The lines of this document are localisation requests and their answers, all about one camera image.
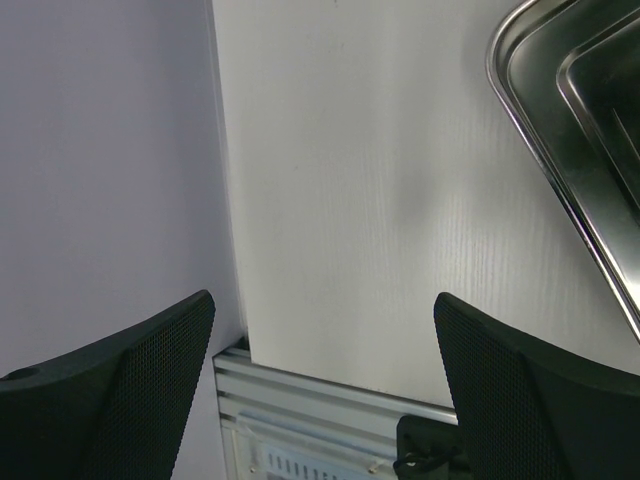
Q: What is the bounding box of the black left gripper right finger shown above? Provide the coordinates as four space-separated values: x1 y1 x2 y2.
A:
433 292 639 479

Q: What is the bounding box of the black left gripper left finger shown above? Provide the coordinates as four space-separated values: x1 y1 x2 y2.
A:
1 290 215 479

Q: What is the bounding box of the stainless steel tray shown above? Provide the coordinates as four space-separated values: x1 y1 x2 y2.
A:
486 1 639 330

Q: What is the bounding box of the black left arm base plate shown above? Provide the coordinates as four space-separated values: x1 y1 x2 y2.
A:
393 415 473 480

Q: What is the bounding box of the white slotted cable duct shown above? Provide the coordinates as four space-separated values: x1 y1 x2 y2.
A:
246 445 396 479

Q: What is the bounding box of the aluminium front rail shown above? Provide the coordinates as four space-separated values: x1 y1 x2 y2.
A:
213 348 457 456

